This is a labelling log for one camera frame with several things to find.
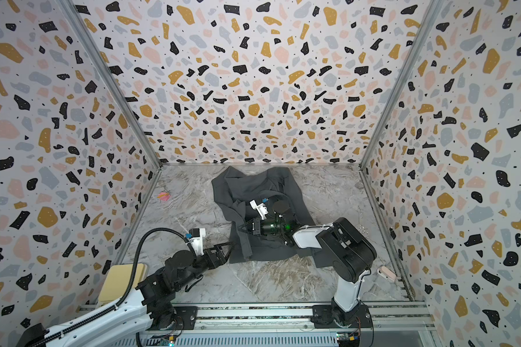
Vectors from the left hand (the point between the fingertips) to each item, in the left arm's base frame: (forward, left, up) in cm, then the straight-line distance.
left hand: (229, 244), depth 75 cm
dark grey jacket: (+34, +3, -13) cm, 37 cm away
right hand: (+7, -2, -1) cm, 7 cm away
